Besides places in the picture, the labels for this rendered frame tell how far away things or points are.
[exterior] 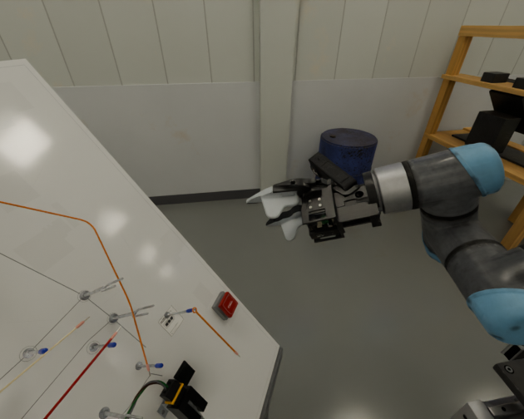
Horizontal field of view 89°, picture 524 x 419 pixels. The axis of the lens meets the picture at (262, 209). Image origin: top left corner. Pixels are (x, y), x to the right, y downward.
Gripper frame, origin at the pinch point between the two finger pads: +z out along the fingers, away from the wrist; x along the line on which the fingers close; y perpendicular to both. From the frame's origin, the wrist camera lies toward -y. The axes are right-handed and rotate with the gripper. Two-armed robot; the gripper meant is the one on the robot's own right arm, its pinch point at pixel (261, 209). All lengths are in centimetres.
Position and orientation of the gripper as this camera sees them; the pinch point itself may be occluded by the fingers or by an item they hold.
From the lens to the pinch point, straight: 50.4
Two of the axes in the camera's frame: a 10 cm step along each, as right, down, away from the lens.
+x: 4.2, 5.1, 7.5
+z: -9.1, 2.2, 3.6
